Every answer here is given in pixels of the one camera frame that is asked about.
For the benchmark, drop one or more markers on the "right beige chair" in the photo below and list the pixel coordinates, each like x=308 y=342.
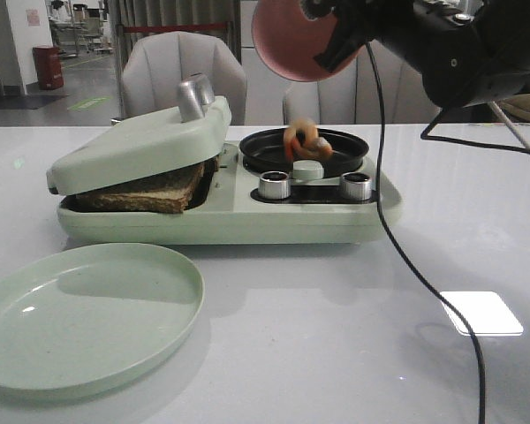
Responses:
x=351 y=98

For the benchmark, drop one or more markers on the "red barrier belt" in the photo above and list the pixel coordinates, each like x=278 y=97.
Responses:
x=219 y=26

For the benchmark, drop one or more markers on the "white cabinet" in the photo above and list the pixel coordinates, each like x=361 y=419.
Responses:
x=265 y=89

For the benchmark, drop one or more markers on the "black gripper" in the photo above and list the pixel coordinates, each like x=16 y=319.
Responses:
x=423 y=33

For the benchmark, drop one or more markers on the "pink bowl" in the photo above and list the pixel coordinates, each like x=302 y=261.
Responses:
x=288 y=34

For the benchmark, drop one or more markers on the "left silver control knob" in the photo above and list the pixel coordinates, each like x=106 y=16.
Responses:
x=274 y=185

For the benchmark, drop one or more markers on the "red trash bin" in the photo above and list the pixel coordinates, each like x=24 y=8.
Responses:
x=48 y=67

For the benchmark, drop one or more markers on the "bread slice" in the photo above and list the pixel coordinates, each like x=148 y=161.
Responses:
x=168 y=192
x=211 y=165

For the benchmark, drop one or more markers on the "green breakfast maker base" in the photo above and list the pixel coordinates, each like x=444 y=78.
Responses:
x=233 y=212

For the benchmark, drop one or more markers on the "green breakfast maker lid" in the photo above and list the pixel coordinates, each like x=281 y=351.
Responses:
x=140 y=147

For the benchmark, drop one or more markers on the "light green plate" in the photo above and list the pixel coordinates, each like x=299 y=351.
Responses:
x=94 y=318

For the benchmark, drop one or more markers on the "silver control knob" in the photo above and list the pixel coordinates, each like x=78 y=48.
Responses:
x=274 y=185
x=355 y=186

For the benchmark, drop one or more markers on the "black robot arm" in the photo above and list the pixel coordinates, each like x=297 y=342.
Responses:
x=501 y=42

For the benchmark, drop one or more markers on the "beige chair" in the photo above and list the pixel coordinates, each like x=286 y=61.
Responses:
x=351 y=98
x=158 y=63

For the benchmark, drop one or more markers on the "black round frying pan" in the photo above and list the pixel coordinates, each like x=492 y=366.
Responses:
x=264 y=151

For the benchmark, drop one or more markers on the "left beige chair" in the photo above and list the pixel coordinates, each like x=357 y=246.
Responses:
x=158 y=63

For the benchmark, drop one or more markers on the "right silver control knob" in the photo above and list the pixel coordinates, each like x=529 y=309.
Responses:
x=355 y=186

